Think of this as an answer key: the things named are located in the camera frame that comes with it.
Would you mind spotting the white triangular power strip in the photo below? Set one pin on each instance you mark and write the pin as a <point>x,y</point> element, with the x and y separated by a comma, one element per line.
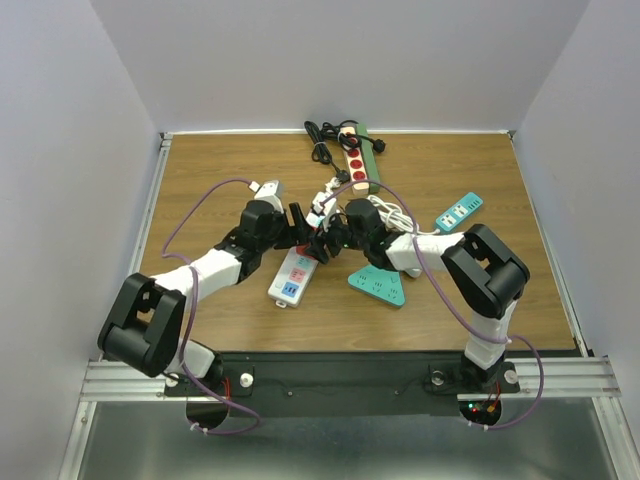
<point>414,272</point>

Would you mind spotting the red cube plug adapter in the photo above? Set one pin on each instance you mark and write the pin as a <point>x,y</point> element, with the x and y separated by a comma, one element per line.
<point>302,248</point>

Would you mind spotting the green power strip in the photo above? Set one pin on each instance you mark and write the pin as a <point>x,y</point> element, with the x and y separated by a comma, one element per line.
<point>368,154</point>

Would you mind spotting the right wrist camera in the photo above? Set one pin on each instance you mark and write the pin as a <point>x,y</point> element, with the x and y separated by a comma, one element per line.
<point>321,210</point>

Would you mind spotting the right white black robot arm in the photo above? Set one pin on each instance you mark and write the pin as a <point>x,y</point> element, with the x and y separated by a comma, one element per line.
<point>488,275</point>

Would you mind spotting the beige red-socket power strip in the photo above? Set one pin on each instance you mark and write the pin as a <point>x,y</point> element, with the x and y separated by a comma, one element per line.
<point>354,160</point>

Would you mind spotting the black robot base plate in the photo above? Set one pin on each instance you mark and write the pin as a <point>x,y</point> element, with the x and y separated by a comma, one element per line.
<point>325,384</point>

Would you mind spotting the teal triangular power strip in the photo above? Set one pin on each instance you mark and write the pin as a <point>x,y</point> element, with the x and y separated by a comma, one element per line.
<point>380,284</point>

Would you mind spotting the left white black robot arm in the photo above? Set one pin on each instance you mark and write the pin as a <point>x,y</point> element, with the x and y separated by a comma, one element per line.
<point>144,326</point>

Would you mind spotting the front aluminium frame rail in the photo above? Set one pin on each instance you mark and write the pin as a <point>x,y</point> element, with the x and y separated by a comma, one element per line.
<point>108,381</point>

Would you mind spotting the aluminium table edge rail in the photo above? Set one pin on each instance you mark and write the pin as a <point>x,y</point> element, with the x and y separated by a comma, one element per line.
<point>165,142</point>

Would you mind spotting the small teal power strip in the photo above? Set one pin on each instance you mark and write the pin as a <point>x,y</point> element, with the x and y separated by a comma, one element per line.
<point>459,212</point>

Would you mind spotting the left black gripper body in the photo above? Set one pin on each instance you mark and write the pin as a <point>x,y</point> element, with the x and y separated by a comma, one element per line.
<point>281,235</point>

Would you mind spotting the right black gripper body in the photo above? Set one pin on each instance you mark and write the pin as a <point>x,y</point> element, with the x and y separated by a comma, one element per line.
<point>340,235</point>

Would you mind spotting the white multicolour power strip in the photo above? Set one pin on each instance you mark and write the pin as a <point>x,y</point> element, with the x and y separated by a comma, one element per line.
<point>292,279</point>

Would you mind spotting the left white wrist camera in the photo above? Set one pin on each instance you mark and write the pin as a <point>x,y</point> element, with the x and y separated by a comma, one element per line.
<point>270,192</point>

